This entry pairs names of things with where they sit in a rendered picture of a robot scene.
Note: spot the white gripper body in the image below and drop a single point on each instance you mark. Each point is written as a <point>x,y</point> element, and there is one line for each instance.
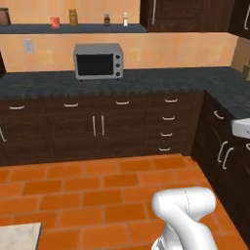
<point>242,127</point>

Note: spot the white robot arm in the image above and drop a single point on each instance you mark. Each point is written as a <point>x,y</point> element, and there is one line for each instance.
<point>182,215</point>

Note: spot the dark wood base cabinet door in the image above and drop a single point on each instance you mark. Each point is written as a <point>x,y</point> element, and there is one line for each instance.
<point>239,195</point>
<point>71,136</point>
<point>125,135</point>
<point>208,153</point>
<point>29,140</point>

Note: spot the dark tall cabinet panel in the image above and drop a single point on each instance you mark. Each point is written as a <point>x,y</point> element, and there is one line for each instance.
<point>2,65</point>

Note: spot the dark wood drawer front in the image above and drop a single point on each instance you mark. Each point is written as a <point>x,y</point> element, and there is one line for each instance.
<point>53,109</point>
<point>151,149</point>
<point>153,119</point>
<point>104,107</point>
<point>32,110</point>
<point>154,103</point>
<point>211,105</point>
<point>152,135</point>

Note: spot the tan box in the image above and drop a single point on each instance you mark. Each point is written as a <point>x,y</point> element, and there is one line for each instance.
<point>246,71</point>

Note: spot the white shaker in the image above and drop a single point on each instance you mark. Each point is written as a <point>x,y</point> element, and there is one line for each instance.
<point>125,19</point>

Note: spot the grey toaster oven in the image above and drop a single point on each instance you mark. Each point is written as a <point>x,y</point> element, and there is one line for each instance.
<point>97,62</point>

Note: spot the small dark bottle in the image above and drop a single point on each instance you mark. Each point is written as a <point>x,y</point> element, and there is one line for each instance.
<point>107,20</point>

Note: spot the olive jar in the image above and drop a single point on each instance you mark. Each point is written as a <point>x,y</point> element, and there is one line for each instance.
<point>73,18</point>

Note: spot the red can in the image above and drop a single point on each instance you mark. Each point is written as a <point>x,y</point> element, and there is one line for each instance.
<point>55,22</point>

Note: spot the brown box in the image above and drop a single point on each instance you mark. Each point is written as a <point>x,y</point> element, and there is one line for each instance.
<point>4,17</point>

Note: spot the dark wood wall cabinet door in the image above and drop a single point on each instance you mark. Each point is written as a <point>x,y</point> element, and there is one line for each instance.
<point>239,19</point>
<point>188,14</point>

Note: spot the dark wall shelf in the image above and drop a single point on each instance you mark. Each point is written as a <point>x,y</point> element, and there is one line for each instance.
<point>71,28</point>

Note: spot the grey wall outlet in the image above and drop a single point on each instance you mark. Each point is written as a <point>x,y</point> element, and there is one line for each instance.
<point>28,46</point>

